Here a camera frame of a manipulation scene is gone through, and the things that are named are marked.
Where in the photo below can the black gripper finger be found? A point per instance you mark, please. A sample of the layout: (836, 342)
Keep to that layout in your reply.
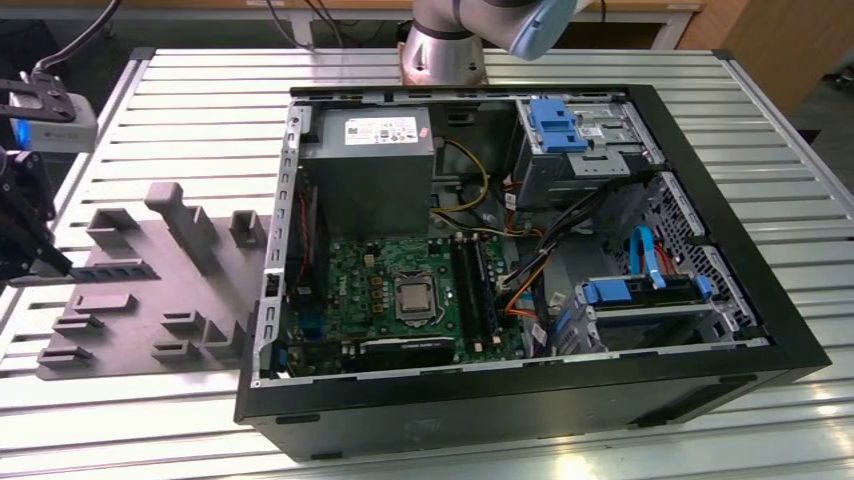
(34, 230)

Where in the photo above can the black RAM slot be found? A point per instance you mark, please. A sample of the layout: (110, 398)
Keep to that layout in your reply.
(459, 290)

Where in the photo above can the grey parts rack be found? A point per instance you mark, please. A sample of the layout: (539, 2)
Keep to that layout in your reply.
(167, 305)

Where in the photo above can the blue board connector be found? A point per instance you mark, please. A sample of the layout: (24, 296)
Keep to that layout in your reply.
(310, 325)

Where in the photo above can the grey power supply unit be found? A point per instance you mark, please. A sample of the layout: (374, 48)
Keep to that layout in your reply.
(367, 175)

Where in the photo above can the green motherboard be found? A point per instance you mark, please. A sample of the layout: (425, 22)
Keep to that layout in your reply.
(354, 320)

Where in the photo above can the silver CPU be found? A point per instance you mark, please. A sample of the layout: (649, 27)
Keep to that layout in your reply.
(415, 298)

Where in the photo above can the CPU socket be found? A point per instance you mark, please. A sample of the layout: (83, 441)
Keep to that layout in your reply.
(417, 319)

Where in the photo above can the black graphics card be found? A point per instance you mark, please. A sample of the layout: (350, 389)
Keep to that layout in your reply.
(401, 352)

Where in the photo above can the black PC case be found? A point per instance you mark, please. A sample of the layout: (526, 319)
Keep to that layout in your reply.
(467, 415)

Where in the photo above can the blue drive latch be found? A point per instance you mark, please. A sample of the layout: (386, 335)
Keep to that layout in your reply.
(557, 125)

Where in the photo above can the metal drive cage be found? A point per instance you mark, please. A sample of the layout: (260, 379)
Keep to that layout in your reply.
(587, 170)

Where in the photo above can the hard disk in blue carrier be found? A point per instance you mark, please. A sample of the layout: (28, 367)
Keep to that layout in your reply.
(607, 291)

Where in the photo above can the metal disk bay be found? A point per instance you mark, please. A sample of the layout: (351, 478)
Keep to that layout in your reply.
(667, 311)

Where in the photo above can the wood-topped white desk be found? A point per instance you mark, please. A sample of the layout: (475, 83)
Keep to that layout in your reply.
(641, 14)

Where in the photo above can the wooden cabinet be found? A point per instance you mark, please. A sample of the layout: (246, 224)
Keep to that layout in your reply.
(788, 50)

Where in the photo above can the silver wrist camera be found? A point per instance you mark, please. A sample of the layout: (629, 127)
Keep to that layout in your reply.
(67, 135)

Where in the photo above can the black camera bracket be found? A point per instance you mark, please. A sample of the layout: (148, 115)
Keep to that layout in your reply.
(40, 100)

